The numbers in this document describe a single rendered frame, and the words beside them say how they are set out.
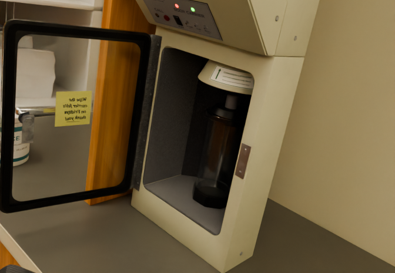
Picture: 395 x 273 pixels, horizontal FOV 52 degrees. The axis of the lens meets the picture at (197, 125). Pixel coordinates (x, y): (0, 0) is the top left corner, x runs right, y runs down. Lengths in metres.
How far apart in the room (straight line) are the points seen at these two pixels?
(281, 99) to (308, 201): 0.51
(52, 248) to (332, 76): 0.81
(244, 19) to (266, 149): 0.28
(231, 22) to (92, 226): 0.57
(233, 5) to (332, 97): 0.56
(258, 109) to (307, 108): 0.45
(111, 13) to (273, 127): 0.42
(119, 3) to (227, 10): 0.32
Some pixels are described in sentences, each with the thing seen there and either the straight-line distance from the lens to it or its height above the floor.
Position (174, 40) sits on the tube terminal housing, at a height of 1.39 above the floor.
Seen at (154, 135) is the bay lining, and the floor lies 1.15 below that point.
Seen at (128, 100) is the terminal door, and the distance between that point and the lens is 0.93.
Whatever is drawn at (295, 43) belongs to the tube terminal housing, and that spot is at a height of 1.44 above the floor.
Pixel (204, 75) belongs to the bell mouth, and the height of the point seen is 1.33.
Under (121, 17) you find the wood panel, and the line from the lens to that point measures 0.94.
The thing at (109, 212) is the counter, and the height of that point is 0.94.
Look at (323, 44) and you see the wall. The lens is 1.17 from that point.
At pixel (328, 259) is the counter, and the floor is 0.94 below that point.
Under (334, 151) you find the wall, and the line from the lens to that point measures 1.17.
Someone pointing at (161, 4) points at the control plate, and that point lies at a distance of 0.82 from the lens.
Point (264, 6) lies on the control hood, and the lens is 0.67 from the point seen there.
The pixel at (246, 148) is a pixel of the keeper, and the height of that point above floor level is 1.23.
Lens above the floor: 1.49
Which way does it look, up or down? 18 degrees down
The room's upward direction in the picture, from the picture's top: 11 degrees clockwise
